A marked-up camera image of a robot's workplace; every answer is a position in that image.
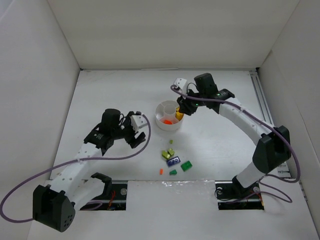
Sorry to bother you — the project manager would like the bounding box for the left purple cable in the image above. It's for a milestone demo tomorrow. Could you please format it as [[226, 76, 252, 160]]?
[[0, 113, 151, 223]]

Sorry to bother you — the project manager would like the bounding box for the aluminium rail right side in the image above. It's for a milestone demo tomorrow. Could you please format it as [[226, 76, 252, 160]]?
[[249, 69, 292, 179]]

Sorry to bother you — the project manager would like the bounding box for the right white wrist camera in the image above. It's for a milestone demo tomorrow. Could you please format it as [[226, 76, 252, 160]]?
[[173, 78, 189, 95]]

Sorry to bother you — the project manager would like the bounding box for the yellow tall lego brick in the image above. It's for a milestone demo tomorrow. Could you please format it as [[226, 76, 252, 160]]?
[[175, 112, 184, 121]]

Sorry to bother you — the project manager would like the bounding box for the lime lego brick left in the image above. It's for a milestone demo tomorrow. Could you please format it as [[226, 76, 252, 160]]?
[[161, 150, 171, 161]]

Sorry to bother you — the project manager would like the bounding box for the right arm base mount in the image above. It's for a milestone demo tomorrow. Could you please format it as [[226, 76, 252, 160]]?
[[214, 181, 265, 211]]

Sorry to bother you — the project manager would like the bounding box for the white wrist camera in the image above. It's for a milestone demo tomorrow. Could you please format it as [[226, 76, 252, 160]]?
[[173, 78, 189, 95], [130, 111, 148, 132]]

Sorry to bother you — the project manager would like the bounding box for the lime lego slope brick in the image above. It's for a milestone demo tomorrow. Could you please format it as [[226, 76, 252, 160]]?
[[167, 148, 175, 156]]

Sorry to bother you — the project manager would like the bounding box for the green lego brick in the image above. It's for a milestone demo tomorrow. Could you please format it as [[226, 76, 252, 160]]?
[[180, 160, 193, 172]]

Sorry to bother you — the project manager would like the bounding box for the blue lego plate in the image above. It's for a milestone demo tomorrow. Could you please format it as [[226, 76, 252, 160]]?
[[166, 156, 181, 168]]

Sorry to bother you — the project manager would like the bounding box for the purple cable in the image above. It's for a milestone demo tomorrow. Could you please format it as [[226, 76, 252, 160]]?
[[170, 84, 300, 204], [0, 113, 151, 223]]

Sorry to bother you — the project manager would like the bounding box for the dark green lego slope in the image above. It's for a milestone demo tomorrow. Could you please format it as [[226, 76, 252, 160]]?
[[169, 169, 178, 176]]

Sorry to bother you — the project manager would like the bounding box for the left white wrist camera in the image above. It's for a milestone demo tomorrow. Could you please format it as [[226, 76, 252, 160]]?
[[130, 111, 148, 132]]

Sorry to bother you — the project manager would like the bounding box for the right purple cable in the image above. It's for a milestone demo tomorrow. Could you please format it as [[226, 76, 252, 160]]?
[[170, 84, 300, 204]]

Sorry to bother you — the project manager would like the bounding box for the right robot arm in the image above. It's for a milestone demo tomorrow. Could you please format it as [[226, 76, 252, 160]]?
[[170, 73, 292, 199]]

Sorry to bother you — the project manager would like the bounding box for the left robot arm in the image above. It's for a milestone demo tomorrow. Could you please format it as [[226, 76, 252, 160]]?
[[32, 108, 151, 233]]

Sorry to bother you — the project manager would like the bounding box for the white divided round container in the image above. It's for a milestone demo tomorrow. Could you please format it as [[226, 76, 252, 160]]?
[[155, 100, 183, 132]]

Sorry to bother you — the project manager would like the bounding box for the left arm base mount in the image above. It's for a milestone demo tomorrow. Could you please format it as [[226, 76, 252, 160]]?
[[80, 181, 128, 211]]

